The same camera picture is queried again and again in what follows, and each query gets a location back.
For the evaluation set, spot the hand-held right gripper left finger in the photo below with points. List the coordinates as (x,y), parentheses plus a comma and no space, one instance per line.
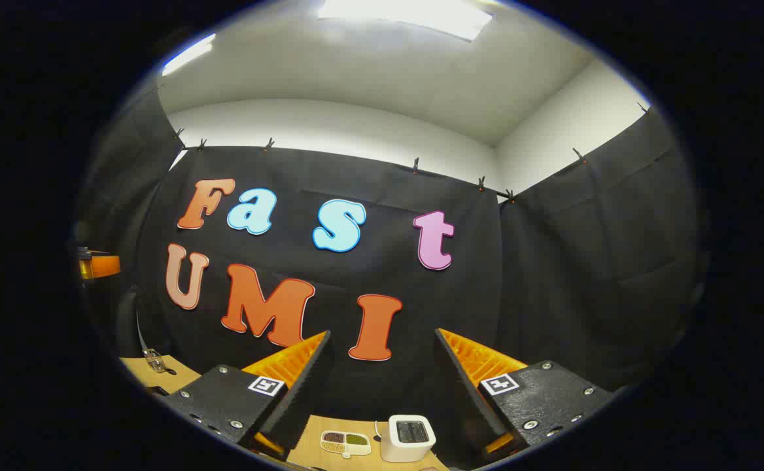
(300,399)

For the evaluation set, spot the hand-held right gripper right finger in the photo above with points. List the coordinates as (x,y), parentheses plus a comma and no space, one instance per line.
(467,399)

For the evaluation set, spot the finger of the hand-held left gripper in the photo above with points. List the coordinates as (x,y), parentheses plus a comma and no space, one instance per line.
(104,265)

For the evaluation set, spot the white divided dish of grains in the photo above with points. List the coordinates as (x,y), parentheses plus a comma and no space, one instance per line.
(346,443)

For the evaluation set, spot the white toaster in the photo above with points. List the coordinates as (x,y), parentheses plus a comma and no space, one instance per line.
(398,448)

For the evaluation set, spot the clear glass cup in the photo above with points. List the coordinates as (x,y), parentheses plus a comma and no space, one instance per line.
(154,361)

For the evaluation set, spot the ceiling light panel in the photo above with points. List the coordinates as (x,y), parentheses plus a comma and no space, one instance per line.
(408,16)
(189,55)

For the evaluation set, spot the row of black cloth clips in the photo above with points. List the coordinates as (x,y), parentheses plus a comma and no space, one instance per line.
(415,165)

